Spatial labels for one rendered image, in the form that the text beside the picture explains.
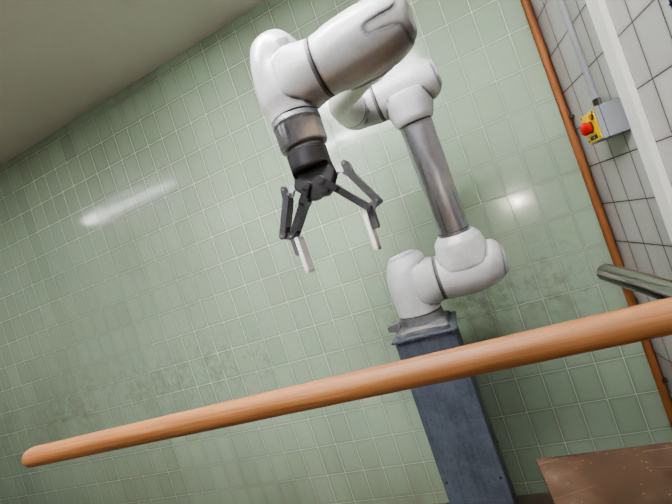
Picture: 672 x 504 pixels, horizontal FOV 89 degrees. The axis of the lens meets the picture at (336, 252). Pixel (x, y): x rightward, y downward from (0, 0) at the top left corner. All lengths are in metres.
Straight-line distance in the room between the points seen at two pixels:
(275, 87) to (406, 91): 0.57
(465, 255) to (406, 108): 0.48
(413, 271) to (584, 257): 0.75
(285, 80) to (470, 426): 1.13
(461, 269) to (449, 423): 0.51
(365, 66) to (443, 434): 1.12
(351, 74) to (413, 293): 0.76
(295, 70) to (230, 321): 1.52
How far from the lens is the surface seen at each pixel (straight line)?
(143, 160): 2.25
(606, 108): 1.35
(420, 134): 1.14
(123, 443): 0.62
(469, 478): 1.42
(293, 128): 0.62
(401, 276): 1.18
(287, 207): 0.65
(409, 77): 1.15
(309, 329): 1.76
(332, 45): 0.62
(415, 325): 1.22
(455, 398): 1.27
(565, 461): 1.31
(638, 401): 1.88
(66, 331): 2.82
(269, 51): 0.68
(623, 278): 0.66
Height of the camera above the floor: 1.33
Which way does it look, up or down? 1 degrees up
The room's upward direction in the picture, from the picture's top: 19 degrees counter-clockwise
